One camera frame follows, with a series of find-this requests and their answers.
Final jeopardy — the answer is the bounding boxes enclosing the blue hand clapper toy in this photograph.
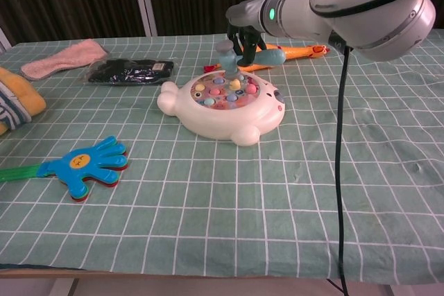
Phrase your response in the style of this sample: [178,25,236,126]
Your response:
[0,135,129,203]

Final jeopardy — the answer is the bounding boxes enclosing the yellow plush toy striped cloth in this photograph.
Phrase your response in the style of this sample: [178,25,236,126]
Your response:
[0,66,47,136]

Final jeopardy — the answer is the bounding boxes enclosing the black gloves in plastic bag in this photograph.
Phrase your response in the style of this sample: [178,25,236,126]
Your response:
[83,59,175,86]

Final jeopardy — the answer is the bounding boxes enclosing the green checked tablecloth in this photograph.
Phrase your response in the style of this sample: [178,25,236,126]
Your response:
[0,28,444,285]

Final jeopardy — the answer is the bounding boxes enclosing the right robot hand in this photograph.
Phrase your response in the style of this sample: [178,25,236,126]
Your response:
[225,0,268,67]

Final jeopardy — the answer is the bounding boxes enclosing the light blue toy hammer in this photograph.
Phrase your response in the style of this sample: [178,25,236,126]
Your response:
[215,40,286,79]

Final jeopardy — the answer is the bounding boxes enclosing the pink towel cloth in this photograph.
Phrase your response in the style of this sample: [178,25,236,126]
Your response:
[20,38,109,81]

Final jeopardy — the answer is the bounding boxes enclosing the orange rubber chicken toy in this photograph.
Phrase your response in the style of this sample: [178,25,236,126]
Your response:
[203,42,330,74]

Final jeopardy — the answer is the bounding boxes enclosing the white whack-a-mole toy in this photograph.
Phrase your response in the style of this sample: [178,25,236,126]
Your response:
[156,69,287,147]

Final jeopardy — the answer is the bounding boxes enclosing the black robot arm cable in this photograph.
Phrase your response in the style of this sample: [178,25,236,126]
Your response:
[309,0,431,296]

